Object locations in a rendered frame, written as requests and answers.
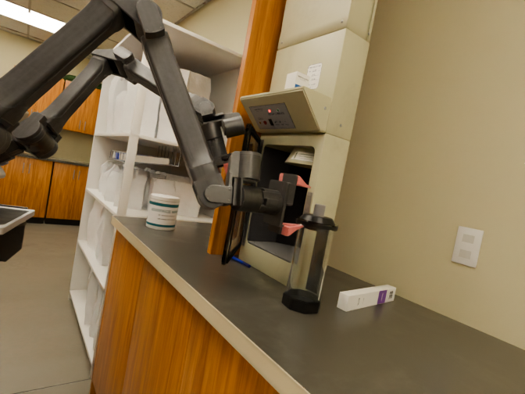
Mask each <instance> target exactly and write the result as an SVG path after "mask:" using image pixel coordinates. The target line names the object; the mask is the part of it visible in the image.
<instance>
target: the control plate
mask: <svg viewBox="0 0 525 394"><path fill-rule="evenodd" d="M249 109H250V110H251V112H252V115H253V116H254V118H255V121H256V123H257V124H258V126H259V129H290V128H295V125H294V123H293V120H292V118H291V116H290V113H289V112H288V109H287V107H286V105H285V103H284V102H283V103H277V104H270V105H264V106H251V107H249ZM269 109H270V111H271V113H270V112H269ZM277 109H279V112H277ZM268 119H271V120H272V121H273V124H274V126H271V125H270V122H269V120H268ZM275 120H276V121H277V123H275ZM280 120H281V121H282V123H280ZM285 120H286V121H287V123H286V122H284V121H285ZM259 121H260V122H261V124H260V123H259ZM263 121H266V122H267V125H265V124H264V123H263Z"/></svg>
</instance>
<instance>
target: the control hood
mask: <svg viewBox="0 0 525 394"><path fill-rule="evenodd" d="M240 99H241V103H242V104H243V106H244V108H245V110H246V112H247V114H248V116H249V118H250V120H251V122H252V124H253V126H254V128H255V130H256V131H257V132H259V133H324V132H326V127H327V120H328V116H329V112H330V104H331V100H332V99H331V98H330V97H328V96H326V95H323V94H321V93H319V92H317V91H314V90H312V89H310V88H307V87H306V86H301V87H296V88H288V89H283V90H278V91H269V92H264V93H260V94H255V95H246V96H241V97H240ZM283 102H284V103H285V105H286V107H287V110H288V112H289V113H290V116H291V118H292V120H293V123H294V125H295V128H290V129H259V126H258V124H257V123H256V121H255V118H254V116H253V115H252V112H251V110H250V109H249V107H251V106H264V105H270V104H277V103H283Z"/></svg>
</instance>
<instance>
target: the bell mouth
mask: <svg viewBox="0 0 525 394"><path fill-rule="evenodd" d="M314 155H315V149H305V148H294V149H293V151H292V152H291V154H290V156H289V157H288V158H287V159H286V161H285V163H287V164H290V165H293V166H297V167H304V168H308V169H312V166H313V159H314Z"/></svg>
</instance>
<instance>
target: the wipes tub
mask: <svg viewBox="0 0 525 394"><path fill-rule="evenodd" d="M179 202H180V198H178V197H176V196H171V195H164V194H156V193H152V194H151V197H150V201H149V206H148V215H147V220H146V226H147V227H149V228H152V229H156V230H161V231H172V230H174V228H175V224H176V219H177V211H178V207H179Z"/></svg>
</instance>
